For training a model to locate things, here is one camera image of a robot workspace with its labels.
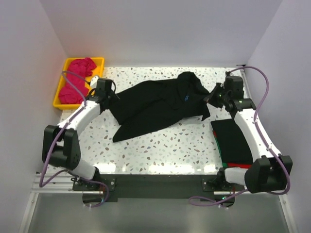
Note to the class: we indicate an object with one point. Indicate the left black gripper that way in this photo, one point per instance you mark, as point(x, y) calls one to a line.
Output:
point(111, 97)

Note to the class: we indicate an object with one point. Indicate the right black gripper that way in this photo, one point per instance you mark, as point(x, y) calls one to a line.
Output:
point(216, 97)

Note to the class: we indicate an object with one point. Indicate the black t shirt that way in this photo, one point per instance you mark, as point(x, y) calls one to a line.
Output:
point(232, 142)
point(155, 105)

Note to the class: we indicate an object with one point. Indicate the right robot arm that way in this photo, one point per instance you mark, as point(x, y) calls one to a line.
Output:
point(269, 171)

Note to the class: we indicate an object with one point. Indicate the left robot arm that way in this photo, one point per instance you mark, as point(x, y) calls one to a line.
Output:
point(61, 146)

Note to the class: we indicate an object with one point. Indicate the yellow plastic bin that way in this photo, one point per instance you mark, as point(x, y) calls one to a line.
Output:
point(99, 61)

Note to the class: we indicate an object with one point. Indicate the pink crumpled t shirt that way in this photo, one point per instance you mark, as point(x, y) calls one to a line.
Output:
point(78, 69)

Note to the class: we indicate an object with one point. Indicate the folded black t shirt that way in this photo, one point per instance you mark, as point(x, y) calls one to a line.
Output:
point(232, 142)

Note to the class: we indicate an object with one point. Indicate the folded green t shirt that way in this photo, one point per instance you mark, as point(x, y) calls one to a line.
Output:
point(220, 153)

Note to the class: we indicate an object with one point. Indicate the folded red t shirt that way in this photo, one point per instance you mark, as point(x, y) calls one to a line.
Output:
point(246, 166)

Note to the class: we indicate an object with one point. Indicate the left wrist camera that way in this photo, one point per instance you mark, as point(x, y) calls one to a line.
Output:
point(93, 82)

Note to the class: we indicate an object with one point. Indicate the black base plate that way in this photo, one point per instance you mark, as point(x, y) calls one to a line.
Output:
point(153, 187)

